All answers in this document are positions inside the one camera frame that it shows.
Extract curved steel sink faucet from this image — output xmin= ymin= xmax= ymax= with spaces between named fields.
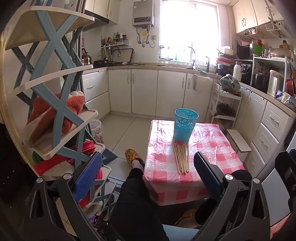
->
xmin=184 ymin=46 xmax=196 ymax=70

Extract white step stool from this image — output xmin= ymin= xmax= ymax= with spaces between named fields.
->
xmin=226 ymin=128 xmax=252 ymax=163

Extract black pot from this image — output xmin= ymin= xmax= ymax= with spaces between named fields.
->
xmin=216 ymin=104 xmax=236 ymax=117

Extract cream base cabinets with doors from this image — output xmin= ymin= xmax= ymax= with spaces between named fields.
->
xmin=82 ymin=66 xmax=222 ymax=118

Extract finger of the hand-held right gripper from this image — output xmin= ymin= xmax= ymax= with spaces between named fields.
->
xmin=275 ymin=150 xmax=296 ymax=216

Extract cream and blue shoe rack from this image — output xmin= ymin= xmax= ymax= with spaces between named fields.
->
xmin=0 ymin=5 xmax=117 ymax=223

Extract blue cloth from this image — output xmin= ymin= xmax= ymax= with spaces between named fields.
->
xmin=162 ymin=224 xmax=199 ymax=241

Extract orange plush slipper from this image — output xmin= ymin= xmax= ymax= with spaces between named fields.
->
xmin=26 ymin=91 xmax=86 ymax=137

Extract white water boiler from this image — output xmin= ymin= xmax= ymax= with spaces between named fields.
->
xmin=267 ymin=70 xmax=285 ymax=98

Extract grey wall water heater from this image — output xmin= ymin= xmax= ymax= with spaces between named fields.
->
xmin=132 ymin=0 xmax=155 ymax=28

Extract hanging wire basket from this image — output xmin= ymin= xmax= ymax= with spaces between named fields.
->
xmin=266 ymin=21 xmax=294 ymax=39

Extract range hood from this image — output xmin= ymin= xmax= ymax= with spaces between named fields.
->
xmin=83 ymin=9 xmax=110 ymax=32

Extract bundle of wooden chopsticks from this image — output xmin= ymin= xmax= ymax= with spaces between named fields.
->
xmin=173 ymin=141 xmax=189 ymax=175

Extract wall utensil rack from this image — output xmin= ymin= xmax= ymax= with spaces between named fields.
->
xmin=100 ymin=32 xmax=129 ymax=49

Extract white trolley rack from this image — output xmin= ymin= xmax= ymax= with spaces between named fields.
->
xmin=208 ymin=83 xmax=243 ymax=132

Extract yellow floral slipper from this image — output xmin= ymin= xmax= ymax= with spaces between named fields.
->
xmin=176 ymin=208 xmax=198 ymax=227
xmin=125 ymin=148 xmax=145 ymax=167

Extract white counter shelf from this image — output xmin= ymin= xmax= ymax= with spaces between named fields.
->
xmin=251 ymin=55 xmax=294 ymax=93

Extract person's left leg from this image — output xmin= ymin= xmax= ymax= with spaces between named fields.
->
xmin=111 ymin=160 xmax=170 ymax=241

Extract red pot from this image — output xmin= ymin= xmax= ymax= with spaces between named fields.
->
xmin=285 ymin=78 xmax=296 ymax=95

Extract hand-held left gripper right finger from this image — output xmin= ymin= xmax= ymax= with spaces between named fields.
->
xmin=192 ymin=152 xmax=270 ymax=241

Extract stack of dishes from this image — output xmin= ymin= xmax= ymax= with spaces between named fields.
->
xmin=216 ymin=46 xmax=236 ymax=76

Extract blue dustpan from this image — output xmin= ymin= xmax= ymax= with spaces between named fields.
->
xmin=100 ymin=148 xmax=118 ymax=166

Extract red checkered plastic tablecloth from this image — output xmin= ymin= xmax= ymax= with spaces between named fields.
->
xmin=143 ymin=119 xmax=245 ymax=207

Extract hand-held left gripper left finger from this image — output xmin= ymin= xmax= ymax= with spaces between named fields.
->
xmin=29 ymin=152 xmax=105 ymax=241

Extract steel kettle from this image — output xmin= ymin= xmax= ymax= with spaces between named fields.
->
xmin=81 ymin=48 xmax=92 ymax=65

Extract green plastic bag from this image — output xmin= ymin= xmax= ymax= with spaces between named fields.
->
xmin=220 ymin=74 xmax=241 ymax=94

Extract black wok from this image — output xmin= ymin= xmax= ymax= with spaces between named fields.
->
xmin=93 ymin=59 xmax=109 ymax=68

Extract black microwave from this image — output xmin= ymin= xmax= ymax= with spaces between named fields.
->
xmin=236 ymin=43 xmax=253 ymax=60

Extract red and white plush slipper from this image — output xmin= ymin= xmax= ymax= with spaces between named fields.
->
xmin=32 ymin=140 xmax=102 ymax=181

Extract blue perforated plastic basket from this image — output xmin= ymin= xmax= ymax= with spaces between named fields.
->
xmin=174 ymin=108 xmax=199 ymax=142

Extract floral trash bin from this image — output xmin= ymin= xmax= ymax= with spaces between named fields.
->
xmin=89 ymin=119 xmax=104 ymax=144

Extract white thermos bottle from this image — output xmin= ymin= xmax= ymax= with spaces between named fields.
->
xmin=232 ymin=61 xmax=242 ymax=81

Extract cream upper cabinets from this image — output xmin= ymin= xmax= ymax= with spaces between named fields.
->
xmin=231 ymin=0 xmax=285 ymax=35
xmin=84 ymin=0 xmax=121 ymax=25

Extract kitchen window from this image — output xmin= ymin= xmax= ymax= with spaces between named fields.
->
xmin=159 ymin=0 xmax=221 ymax=61

